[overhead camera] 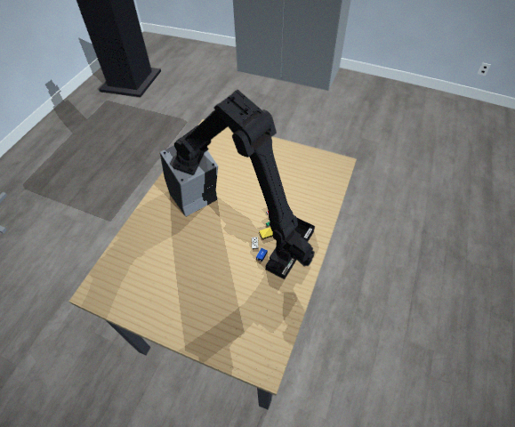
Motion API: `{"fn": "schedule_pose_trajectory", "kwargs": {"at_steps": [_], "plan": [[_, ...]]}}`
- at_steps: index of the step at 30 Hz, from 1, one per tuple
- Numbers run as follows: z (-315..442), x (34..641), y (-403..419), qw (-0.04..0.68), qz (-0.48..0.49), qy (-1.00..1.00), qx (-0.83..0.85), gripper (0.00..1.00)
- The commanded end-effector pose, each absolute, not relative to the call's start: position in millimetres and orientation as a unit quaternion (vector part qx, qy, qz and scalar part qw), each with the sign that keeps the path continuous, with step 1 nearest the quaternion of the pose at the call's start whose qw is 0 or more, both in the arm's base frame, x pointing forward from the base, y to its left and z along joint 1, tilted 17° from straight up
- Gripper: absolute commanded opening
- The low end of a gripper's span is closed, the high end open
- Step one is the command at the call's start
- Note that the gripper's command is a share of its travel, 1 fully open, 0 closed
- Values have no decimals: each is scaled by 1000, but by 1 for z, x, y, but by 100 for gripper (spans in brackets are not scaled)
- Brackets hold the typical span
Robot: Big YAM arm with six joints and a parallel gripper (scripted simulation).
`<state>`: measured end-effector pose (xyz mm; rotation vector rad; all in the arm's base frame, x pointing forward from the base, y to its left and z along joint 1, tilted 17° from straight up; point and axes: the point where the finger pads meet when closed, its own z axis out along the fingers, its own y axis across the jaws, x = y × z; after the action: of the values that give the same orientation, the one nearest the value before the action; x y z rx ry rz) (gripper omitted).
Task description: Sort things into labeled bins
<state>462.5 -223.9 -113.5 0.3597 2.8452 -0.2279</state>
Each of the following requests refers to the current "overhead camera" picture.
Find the blue battery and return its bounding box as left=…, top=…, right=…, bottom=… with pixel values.
left=256, top=248, right=268, bottom=262

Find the yellow block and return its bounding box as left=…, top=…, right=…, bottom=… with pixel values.
left=259, top=228, right=273, bottom=239

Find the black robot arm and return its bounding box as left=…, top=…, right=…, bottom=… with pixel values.
left=173, top=90, right=314, bottom=267

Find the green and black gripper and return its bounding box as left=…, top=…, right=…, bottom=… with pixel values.
left=270, top=246, right=294, bottom=267

